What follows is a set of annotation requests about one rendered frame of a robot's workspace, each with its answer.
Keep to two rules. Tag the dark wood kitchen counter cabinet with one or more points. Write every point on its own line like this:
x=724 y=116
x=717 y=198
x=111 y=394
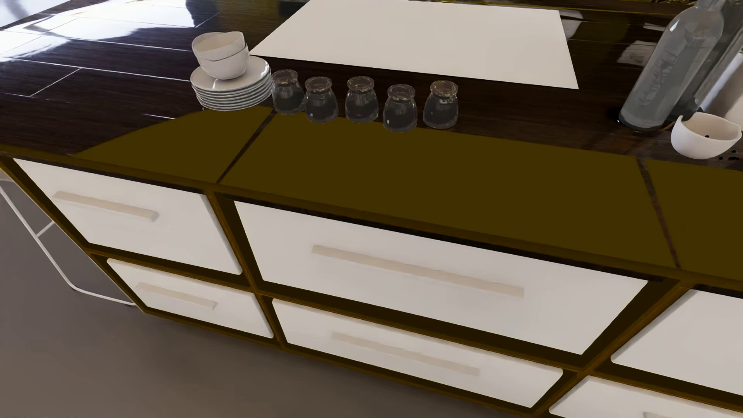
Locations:
x=464 y=186

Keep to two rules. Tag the white mat on counter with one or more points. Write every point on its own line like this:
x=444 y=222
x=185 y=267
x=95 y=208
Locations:
x=429 y=40

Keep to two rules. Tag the tall clear glass bottle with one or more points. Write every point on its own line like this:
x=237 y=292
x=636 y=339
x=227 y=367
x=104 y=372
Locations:
x=673 y=69

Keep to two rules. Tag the small clear glass jar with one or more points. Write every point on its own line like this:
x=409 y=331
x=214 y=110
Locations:
x=441 y=107
x=287 y=93
x=361 y=101
x=320 y=101
x=400 y=110

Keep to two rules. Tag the tilted white ceramic bowl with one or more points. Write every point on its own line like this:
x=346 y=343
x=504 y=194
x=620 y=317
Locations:
x=703 y=136

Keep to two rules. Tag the stack of white plates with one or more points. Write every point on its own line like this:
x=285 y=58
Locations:
x=232 y=90

